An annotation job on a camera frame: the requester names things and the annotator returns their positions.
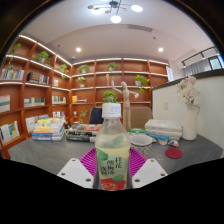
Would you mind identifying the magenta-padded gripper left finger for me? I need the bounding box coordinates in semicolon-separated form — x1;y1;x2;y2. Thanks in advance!
56;147;99;190

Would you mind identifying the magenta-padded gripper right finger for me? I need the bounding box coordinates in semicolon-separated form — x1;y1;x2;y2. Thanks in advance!
128;147;169;190

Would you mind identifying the multi-bulb ceiling lamp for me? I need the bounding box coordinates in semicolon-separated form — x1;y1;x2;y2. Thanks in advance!
87;0;144;24

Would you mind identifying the grey curtain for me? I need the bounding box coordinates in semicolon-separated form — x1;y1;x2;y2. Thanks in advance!
184;58;212;77

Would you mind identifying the wooden shelf unit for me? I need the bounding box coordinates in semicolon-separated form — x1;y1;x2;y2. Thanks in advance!
0;33;171;159

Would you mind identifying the white patterned mug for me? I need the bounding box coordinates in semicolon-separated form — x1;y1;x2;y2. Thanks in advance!
129;133;154;158

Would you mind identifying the white pitcher vase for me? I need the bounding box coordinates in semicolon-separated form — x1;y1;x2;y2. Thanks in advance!
181;103;201;141

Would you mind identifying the stack of colourful books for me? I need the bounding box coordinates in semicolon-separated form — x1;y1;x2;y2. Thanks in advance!
31;114;66;142

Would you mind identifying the wooden artist mannequin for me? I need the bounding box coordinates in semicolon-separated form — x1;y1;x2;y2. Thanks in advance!
110;77;140;131

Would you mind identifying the black ceiling track rail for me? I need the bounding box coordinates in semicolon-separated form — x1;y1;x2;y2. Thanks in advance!
181;46;221;66

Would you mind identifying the green white box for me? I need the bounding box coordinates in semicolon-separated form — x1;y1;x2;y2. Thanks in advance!
128;127;147;135

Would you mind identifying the white paper notice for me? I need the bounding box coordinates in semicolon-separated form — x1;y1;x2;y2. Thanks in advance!
165;65;175;83

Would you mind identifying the ceiling air vent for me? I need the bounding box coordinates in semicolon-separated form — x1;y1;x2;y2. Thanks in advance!
127;23;154;33

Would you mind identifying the yellow drink bottle white cap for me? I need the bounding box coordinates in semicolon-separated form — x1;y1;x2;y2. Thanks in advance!
94;102;132;192

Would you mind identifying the flat round red coaster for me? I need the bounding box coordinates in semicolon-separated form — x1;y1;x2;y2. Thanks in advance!
165;147;184;160

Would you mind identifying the window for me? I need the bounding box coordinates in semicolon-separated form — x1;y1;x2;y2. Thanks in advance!
209;56;224;70

